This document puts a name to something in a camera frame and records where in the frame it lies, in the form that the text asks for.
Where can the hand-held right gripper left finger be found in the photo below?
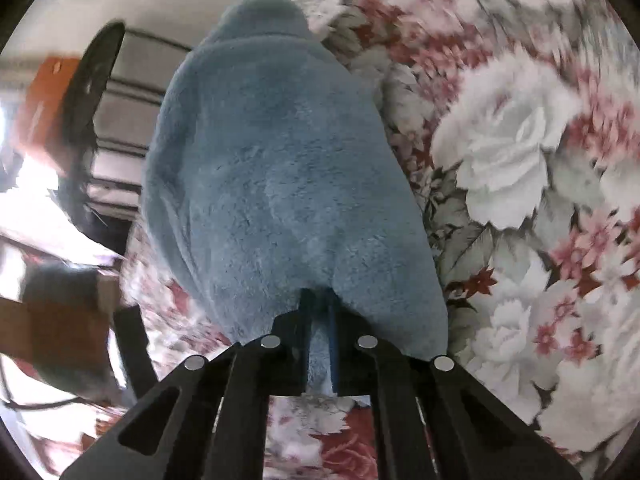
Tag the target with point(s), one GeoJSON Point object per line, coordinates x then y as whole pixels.
{"type": "Point", "coordinates": [305, 325]}

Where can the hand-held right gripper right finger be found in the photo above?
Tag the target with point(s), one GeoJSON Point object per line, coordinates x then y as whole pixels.
{"type": "Point", "coordinates": [334, 355]}

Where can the blue fleece garment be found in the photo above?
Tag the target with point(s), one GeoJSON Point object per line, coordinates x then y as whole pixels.
{"type": "Point", "coordinates": [275, 160]}

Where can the black bar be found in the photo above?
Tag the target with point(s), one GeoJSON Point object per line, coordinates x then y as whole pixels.
{"type": "Point", "coordinates": [134, 350]}

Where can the brown cardboard box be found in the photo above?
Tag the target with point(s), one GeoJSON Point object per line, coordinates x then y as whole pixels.
{"type": "Point", "coordinates": [60, 330]}

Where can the floral blanket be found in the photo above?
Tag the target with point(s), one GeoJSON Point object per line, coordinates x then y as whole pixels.
{"type": "Point", "coordinates": [500, 160]}

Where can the black round object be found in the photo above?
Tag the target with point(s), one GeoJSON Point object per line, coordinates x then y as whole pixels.
{"type": "Point", "coordinates": [82, 125]}

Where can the orange box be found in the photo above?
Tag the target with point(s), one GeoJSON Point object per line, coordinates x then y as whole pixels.
{"type": "Point", "coordinates": [42, 110]}

